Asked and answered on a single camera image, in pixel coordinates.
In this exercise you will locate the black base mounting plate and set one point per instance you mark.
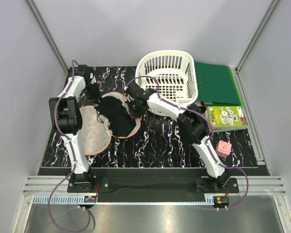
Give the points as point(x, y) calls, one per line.
point(154, 185)

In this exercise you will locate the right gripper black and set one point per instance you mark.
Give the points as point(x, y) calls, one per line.
point(134, 114)

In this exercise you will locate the green folder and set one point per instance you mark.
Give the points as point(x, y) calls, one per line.
point(216, 85)

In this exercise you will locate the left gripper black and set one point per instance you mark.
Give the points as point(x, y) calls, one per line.
point(97, 95)

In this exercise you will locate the aluminium front rail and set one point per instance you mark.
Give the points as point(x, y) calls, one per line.
point(53, 189)

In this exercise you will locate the pink mesh bra laundry bag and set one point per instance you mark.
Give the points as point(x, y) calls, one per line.
point(95, 133)

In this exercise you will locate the white plastic laundry basket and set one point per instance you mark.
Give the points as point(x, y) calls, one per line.
point(171, 73)

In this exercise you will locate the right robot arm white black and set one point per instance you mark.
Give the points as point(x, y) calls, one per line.
point(192, 126)

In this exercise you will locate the black bra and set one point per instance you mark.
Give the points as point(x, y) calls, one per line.
point(121, 124)

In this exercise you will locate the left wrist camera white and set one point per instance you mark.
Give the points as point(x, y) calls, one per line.
point(92, 78)

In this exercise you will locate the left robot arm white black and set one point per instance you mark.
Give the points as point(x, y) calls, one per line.
point(67, 121)

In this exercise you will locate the green illustrated book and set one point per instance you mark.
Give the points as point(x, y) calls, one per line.
point(226, 118)

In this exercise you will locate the pink cube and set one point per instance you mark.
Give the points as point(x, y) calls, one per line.
point(223, 149)

